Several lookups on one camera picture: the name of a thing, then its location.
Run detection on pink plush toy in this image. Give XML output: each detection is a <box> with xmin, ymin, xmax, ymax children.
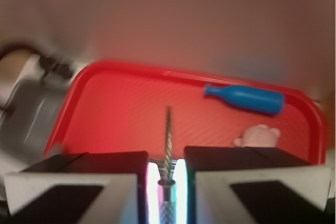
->
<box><xmin>233</xmin><ymin>124</ymin><xmax>281</xmax><ymax>147</ymax></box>

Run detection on silver key bunch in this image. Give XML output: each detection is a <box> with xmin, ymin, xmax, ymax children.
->
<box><xmin>157</xmin><ymin>106</ymin><xmax>176</xmax><ymax>223</ymax></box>

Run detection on grey sink basin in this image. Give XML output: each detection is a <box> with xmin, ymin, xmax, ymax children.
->
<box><xmin>1</xmin><ymin>79</ymin><xmax>68</xmax><ymax>164</ymax></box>

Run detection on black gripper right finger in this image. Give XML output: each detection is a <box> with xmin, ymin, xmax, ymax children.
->
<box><xmin>184</xmin><ymin>146</ymin><xmax>331</xmax><ymax>223</ymax></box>

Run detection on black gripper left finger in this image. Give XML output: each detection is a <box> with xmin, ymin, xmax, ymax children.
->
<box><xmin>4</xmin><ymin>151</ymin><xmax>149</xmax><ymax>223</ymax></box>

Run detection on blue plastic bottle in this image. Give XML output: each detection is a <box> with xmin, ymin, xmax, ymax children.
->
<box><xmin>204</xmin><ymin>84</ymin><xmax>285</xmax><ymax>115</ymax></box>

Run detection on black faucet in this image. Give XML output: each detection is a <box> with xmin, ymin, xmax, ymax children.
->
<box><xmin>1</xmin><ymin>42</ymin><xmax>74</xmax><ymax>83</ymax></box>

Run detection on red plastic tray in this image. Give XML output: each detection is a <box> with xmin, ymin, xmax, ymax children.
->
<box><xmin>43</xmin><ymin>60</ymin><xmax>328</xmax><ymax>166</ymax></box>

